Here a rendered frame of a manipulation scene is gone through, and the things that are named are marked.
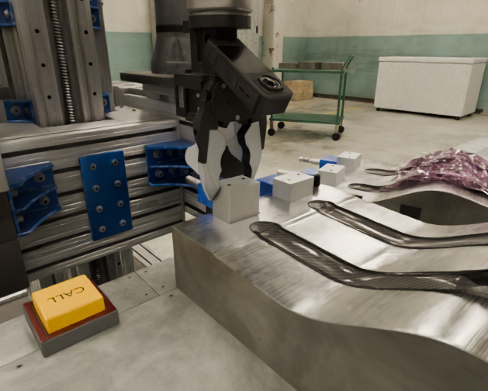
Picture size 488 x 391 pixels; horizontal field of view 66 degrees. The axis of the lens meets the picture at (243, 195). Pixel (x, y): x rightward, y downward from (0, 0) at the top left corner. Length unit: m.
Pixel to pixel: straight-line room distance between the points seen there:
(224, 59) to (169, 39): 0.47
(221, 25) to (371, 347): 0.33
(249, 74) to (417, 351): 0.28
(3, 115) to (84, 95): 0.17
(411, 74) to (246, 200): 6.79
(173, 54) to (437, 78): 6.38
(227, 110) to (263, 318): 0.23
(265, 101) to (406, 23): 7.87
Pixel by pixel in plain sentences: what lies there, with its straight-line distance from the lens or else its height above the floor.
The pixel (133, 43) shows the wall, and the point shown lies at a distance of 6.37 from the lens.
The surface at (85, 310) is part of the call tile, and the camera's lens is 0.46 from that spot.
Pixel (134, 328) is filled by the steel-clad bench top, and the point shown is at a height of 0.80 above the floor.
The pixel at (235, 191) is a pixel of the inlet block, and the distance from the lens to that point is 0.45.
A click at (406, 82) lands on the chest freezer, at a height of 0.53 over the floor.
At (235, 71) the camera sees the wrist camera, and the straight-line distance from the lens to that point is 0.40.
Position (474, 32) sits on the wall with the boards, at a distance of 7.82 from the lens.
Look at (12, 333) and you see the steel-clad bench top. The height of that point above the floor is 0.80.
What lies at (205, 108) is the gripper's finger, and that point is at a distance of 0.43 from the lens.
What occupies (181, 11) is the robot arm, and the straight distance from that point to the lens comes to 0.88.
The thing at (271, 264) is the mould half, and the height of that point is 0.89.
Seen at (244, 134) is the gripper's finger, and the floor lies 0.99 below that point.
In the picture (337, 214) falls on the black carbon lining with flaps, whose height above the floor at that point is 0.88.
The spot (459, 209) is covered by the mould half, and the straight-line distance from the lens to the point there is 0.63.
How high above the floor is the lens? 1.09
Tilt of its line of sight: 22 degrees down
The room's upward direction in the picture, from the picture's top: straight up
